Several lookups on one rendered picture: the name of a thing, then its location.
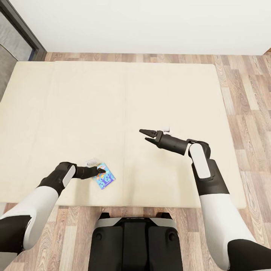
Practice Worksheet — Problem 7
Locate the board game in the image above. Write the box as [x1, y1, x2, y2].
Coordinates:
[94, 163, 115, 190]

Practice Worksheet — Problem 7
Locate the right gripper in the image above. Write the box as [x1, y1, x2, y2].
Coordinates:
[139, 129, 178, 152]

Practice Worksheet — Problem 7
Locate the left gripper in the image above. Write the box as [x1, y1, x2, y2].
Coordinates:
[80, 167, 106, 180]

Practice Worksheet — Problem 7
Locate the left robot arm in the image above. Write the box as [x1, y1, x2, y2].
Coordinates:
[0, 158, 106, 271]

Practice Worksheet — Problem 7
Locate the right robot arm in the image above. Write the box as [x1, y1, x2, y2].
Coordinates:
[139, 125, 271, 271]

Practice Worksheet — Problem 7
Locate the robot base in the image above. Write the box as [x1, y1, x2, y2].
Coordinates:
[88, 213, 183, 271]

